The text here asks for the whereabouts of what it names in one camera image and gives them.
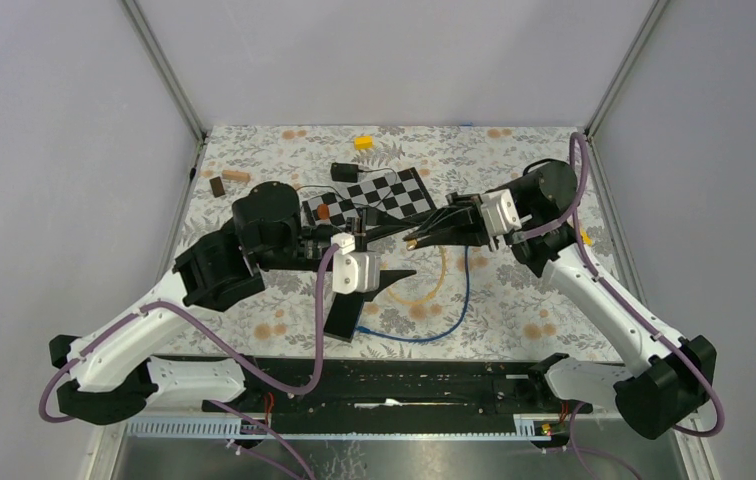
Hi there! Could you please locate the floral patterned table mat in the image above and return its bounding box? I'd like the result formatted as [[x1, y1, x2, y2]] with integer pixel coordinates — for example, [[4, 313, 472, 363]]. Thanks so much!
[[167, 125, 617, 362]]

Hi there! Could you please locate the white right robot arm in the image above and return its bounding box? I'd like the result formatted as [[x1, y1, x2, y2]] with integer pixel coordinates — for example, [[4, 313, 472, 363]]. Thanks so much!
[[404, 159, 717, 439]]

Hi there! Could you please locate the orange piece on checkerboard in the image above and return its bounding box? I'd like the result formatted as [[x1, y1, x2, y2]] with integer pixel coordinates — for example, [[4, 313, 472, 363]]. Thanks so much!
[[316, 204, 331, 220]]

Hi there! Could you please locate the dark brown wooden block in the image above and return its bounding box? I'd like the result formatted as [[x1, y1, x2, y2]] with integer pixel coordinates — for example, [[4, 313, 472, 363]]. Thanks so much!
[[209, 177, 226, 198]]

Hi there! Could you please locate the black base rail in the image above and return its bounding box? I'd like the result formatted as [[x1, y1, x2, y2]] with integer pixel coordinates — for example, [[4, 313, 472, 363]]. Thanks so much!
[[228, 359, 578, 435]]

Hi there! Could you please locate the light tan wooden block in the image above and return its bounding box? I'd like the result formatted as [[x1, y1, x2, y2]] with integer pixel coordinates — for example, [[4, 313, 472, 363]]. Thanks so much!
[[221, 170, 251, 183]]

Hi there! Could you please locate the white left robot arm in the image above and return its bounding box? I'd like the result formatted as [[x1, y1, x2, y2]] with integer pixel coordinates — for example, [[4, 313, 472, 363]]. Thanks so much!
[[38, 181, 419, 425]]

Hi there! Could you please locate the yellow block near wall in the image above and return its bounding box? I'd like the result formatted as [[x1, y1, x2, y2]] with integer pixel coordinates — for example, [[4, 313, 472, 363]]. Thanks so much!
[[353, 136, 374, 150]]

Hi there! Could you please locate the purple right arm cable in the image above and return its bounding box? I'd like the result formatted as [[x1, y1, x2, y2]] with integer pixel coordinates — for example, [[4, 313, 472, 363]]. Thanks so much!
[[517, 132, 727, 439]]

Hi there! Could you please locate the black white checkerboard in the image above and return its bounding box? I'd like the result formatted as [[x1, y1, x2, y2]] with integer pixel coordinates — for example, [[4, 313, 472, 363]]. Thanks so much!
[[301, 168, 435, 227]]

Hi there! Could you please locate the yellow block at right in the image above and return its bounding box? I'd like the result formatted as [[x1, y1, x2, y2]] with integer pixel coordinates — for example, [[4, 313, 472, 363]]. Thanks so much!
[[580, 229, 593, 246]]

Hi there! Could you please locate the blue ethernet cable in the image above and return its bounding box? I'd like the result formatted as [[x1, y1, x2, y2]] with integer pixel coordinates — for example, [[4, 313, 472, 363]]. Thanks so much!
[[354, 245, 472, 346]]

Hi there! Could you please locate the black power adapter with cable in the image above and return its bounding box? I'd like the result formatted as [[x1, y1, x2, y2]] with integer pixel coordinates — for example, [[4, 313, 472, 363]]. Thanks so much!
[[293, 162, 399, 209]]

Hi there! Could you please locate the orange yellow cable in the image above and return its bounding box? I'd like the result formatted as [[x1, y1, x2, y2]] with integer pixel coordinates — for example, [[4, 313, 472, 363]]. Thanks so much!
[[387, 238, 451, 307]]

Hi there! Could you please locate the slotted cable duct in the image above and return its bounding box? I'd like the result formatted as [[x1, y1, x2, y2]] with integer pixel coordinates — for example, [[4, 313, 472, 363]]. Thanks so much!
[[126, 413, 552, 444]]

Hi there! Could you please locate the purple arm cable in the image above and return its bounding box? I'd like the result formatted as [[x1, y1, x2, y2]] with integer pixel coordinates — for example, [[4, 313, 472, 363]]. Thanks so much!
[[517, 132, 727, 439], [38, 243, 343, 425]]

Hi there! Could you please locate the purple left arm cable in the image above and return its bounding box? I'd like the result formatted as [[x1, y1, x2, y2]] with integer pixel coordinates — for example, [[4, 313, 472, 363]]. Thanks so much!
[[38, 243, 343, 425]]

